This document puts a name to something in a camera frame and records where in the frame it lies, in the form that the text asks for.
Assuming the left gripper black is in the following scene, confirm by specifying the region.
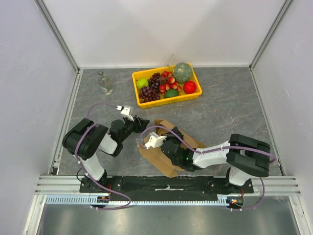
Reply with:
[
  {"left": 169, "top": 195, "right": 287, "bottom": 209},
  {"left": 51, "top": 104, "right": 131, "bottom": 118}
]
[{"left": 119, "top": 115, "right": 150, "bottom": 142}]

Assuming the brown cardboard box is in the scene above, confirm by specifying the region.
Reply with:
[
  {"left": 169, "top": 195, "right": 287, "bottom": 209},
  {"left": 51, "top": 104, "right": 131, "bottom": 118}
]
[{"left": 138, "top": 126, "right": 206, "bottom": 178}]

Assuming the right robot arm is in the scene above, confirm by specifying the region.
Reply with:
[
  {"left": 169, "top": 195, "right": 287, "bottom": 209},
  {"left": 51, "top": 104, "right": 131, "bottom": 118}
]
[{"left": 161, "top": 128, "right": 276, "bottom": 193}]

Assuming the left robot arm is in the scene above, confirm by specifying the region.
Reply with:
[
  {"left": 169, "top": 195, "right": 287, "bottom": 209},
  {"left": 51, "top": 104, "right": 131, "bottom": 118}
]
[{"left": 62, "top": 116, "right": 150, "bottom": 192}]

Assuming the dark purple grape bunch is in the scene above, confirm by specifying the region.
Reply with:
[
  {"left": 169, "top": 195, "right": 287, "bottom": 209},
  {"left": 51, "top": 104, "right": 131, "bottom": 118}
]
[{"left": 138, "top": 72, "right": 161, "bottom": 103}]

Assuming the green lime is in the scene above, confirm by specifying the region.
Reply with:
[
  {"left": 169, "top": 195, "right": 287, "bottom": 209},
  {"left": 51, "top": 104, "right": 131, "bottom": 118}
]
[{"left": 164, "top": 89, "right": 179, "bottom": 98}]

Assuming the green apple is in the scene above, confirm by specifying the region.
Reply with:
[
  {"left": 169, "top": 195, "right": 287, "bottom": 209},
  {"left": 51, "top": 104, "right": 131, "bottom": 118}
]
[{"left": 136, "top": 79, "right": 149, "bottom": 89}]

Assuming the yellow plastic tray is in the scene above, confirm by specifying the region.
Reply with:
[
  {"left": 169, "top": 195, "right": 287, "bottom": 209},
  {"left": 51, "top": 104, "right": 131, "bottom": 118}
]
[{"left": 132, "top": 63, "right": 202, "bottom": 109}]

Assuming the clear glass bottle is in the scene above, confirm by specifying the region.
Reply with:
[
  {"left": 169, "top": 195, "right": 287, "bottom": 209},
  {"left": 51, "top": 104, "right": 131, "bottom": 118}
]
[{"left": 98, "top": 70, "right": 113, "bottom": 95}]

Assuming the red apple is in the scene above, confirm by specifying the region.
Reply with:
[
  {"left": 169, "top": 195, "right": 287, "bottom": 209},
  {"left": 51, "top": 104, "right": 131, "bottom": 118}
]
[{"left": 183, "top": 81, "right": 197, "bottom": 94}]

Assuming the green netted melon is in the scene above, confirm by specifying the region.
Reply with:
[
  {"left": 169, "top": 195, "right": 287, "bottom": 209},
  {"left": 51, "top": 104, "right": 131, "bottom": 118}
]
[{"left": 173, "top": 62, "right": 193, "bottom": 83}]

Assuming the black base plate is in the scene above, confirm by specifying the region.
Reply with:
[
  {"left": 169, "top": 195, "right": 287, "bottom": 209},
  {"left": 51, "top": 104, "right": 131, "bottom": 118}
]
[{"left": 79, "top": 175, "right": 254, "bottom": 194}]

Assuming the grey slotted cable duct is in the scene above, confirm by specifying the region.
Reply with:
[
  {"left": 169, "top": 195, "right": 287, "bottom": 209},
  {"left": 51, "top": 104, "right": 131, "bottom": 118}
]
[{"left": 45, "top": 193, "right": 246, "bottom": 205}]

